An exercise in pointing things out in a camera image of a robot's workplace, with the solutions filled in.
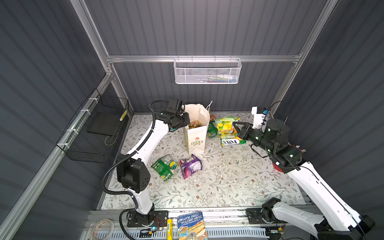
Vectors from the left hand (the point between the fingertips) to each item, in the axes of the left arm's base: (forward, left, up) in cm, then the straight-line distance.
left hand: (189, 120), depth 84 cm
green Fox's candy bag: (-16, -18, +9) cm, 26 cm away
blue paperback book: (-48, +1, -21) cm, 53 cm away
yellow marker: (-49, +11, -22) cm, 55 cm away
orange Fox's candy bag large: (+9, -4, -13) cm, 16 cm away
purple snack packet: (-19, 0, -19) cm, 27 cm away
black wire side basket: (-9, +49, +5) cm, 50 cm away
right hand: (-16, -20, +13) cm, 29 cm away
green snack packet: (-18, +15, -20) cm, 31 cm away
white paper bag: (-9, -3, -1) cm, 9 cm away
